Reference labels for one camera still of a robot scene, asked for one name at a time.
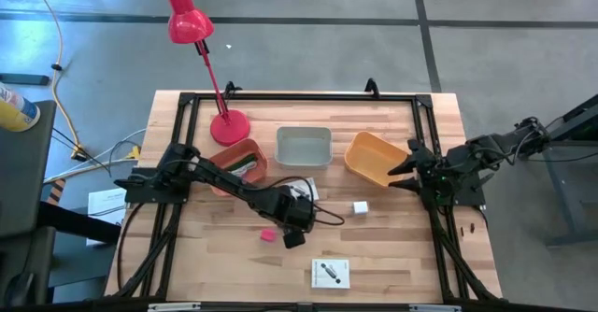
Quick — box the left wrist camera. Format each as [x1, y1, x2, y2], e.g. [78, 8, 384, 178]
[282, 229, 307, 250]

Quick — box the silver bracket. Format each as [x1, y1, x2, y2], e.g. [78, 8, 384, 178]
[409, 304, 463, 312]
[148, 302, 202, 312]

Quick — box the white paper sheet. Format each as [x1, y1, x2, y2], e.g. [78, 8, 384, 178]
[87, 188, 128, 248]

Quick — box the dark grey cart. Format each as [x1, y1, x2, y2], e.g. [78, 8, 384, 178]
[0, 99, 122, 308]

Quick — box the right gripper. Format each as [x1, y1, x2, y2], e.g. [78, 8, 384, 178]
[387, 148, 445, 199]

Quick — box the grey plastic bin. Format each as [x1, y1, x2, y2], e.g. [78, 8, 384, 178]
[274, 125, 334, 169]

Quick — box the yellow plastic bin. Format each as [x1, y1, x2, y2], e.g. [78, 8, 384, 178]
[344, 130, 412, 190]

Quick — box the white card reader box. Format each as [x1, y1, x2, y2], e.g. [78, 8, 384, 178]
[310, 258, 351, 291]
[284, 177, 321, 204]

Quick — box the yellow black hazard tape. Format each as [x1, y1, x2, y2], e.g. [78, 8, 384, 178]
[46, 178, 66, 206]

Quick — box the black floor strip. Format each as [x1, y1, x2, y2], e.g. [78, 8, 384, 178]
[0, 72, 51, 87]

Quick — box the black side table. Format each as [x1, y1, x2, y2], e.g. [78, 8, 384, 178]
[544, 92, 598, 248]

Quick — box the yellow power cord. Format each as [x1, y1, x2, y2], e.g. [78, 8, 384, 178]
[26, 0, 88, 162]

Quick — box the yellow wipes canister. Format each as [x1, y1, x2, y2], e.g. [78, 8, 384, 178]
[0, 81, 42, 134]

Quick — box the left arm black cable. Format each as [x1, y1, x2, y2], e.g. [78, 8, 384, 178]
[242, 175, 346, 227]

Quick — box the red desk lamp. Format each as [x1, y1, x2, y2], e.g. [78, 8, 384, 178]
[164, 0, 251, 148]

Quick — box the black aluminium table frame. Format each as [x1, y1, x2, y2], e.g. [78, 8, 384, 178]
[105, 77, 505, 305]

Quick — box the white floor cable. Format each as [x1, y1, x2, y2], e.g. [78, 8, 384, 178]
[43, 128, 147, 185]

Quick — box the orange-red plastic bin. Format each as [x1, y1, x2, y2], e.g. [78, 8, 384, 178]
[207, 137, 270, 197]

